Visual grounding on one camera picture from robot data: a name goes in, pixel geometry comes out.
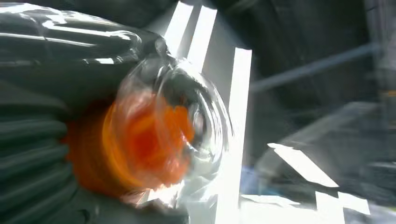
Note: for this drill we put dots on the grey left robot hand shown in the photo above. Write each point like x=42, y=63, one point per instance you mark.
x=62, y=61

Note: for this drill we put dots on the orange bottle with clear cap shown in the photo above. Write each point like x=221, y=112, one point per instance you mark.
x=145, y=142

